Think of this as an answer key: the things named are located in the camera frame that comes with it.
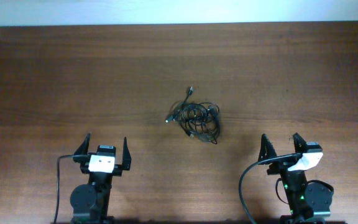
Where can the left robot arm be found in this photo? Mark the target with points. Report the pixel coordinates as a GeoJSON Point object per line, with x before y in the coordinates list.
{"type": "Point", "coordinates": [90, 201]}

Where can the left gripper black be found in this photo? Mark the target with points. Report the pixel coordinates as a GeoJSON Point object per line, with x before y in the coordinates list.
{"type": "Point", "coordinates": [84, 168]}

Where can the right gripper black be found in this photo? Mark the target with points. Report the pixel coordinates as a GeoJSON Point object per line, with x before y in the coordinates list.
{"type": "Point", "coordinates": [278, 169]}

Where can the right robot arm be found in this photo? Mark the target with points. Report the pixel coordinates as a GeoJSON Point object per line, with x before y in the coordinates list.
{"type": "Point", "coordinates": [309, 200]}

